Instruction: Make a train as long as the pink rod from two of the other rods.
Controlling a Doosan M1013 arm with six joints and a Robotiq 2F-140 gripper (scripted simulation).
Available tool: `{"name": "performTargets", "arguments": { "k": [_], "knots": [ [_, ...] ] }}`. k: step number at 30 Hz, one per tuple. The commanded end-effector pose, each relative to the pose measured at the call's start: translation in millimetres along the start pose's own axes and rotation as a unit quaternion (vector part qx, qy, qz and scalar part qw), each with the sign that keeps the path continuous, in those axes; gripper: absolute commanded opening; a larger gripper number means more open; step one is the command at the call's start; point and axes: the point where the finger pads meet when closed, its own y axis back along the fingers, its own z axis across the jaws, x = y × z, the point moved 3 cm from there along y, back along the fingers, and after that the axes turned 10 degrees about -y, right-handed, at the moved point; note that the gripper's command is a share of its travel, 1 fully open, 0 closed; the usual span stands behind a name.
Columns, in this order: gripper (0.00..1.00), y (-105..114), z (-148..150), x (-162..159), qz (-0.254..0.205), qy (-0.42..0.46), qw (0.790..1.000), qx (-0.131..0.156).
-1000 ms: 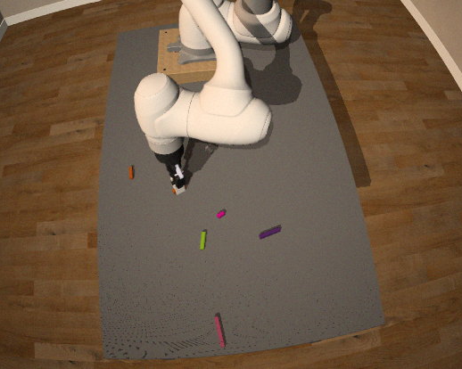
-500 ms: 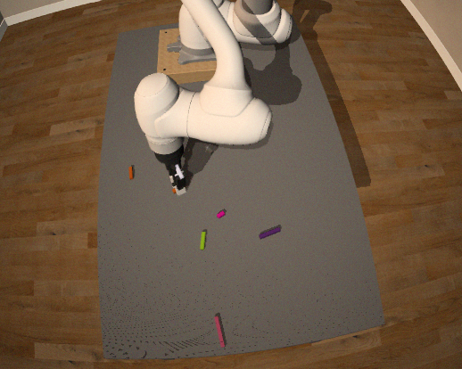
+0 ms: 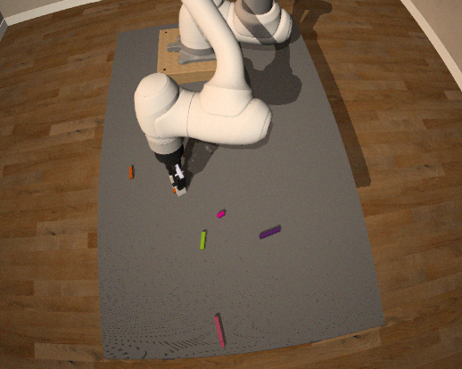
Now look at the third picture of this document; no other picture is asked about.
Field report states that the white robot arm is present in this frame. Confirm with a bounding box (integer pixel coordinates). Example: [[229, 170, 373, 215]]
[[135, 0, 293, 154]]

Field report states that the purple rod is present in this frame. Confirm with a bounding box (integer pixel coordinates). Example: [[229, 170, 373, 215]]
[[260, 227, 281, 239]]

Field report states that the pink rod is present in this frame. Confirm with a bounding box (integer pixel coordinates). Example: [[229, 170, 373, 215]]
[[214, 316, 225, 348]]

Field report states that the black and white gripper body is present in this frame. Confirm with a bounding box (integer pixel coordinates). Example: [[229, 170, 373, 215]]
[[154, 144, 184, 170]]

